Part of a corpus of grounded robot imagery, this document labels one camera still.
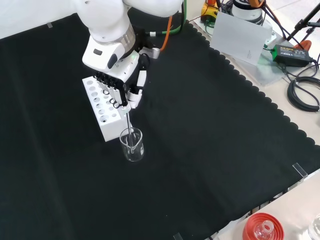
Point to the yellow stop button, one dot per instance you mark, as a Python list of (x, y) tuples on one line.
[(208, 11)]

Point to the clear cloth clip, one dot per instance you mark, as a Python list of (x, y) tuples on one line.
[(300, 170), (178, 236), (50, 25)]

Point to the orange tripod foot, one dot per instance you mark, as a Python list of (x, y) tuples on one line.
[(306, 45)]

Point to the black tripod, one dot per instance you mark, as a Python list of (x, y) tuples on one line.
[(303, 22)]

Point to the white test tube rack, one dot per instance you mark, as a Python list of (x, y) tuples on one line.
[(110, 127)]

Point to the black wrist mount bracket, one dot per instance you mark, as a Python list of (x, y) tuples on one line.
[(142, 40)]

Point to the pale board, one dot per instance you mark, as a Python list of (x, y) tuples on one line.
[(240, 37)]

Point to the clear glass flask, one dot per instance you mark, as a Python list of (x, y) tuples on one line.
[(263, 230)]

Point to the clear glass beaker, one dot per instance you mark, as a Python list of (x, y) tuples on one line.
[(133, 153)]

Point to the black bench cloth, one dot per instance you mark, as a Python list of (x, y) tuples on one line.
[(200, 125)]

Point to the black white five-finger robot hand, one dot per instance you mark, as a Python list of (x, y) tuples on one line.
[(127, 67)]

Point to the clear glass vessel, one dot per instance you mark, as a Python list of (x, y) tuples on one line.
[(315, 227)]

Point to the grey metal base plate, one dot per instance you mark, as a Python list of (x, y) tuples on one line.
[(265, 72)]

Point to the clear glass rod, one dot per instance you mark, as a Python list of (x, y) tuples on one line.
[(129, 127)]

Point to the black power adapter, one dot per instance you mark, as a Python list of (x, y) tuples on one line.
[(291, 55)]

